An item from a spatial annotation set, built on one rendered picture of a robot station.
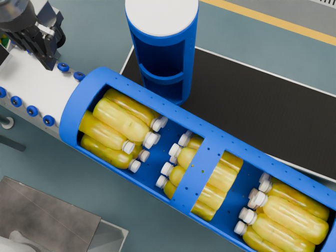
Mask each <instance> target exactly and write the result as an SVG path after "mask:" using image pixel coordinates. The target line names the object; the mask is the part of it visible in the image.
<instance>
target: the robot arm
mask: <svg viewBox="0 0 336 252"><path fill-rule="evenodd" d="M56 30H57V29H56V28H55V27H54V26H51V27H50V28H49V27H45V26H43V25H42V22H41V21H40V20H39V19H38V18H37V17H36V14H35V9H34V6H33V4H32V2H31V0H0V31H1V32H2V33H3V34H4V35H5V36H6V37H7V38H9V39H10V40H11V41H12V42H13V43H14V44H16V45H17V46H18V47H19V48H20V49H21V50H23V51H26V50H28V51H29V52H30V53H31V54H33V55H35V57H36V58H37V59H38V60H39V61H40V63H41V64H42V65H43V66H44V68H45V69H46V70H48V71H53V69H54V66H55V64H56V61H57V60H56V58H55V53H56V50H57V48H58V47H57V42H56V37H55V32H56ZM41 33H42V34H41ZM0 252H53V251H50V250H48V249H46V248H45V247H43V246H41V245H39V244H37V243H36V242H34V241H32V240H30V239H28V238H27V237H25V236H24V235H23V234H22V233H21V232H20V231H18V230H14V231H13V232H11V234H10V236H9V239H7V238H4V237H2V236H0Z"/></svg>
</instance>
